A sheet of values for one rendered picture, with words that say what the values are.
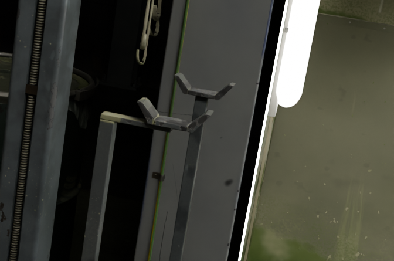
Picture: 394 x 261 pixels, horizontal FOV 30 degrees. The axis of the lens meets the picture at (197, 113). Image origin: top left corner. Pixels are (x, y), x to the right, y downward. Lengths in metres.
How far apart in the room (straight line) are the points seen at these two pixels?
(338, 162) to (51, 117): 2.16
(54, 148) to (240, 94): 0.51
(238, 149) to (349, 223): 1.57
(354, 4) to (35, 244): 2.43
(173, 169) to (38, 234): 0.50
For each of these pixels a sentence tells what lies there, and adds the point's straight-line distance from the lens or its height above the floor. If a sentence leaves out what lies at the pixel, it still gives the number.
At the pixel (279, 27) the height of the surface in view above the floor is 1.17.
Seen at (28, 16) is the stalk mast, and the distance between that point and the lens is 0.88.
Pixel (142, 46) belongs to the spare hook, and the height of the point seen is 1.09.
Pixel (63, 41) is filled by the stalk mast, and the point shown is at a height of 1.15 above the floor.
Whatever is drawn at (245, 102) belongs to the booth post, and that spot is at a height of 1.02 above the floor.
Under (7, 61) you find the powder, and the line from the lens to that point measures 2.29.
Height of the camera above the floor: 1.28
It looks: 12 degrees down
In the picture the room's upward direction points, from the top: 9 degrees clockwise
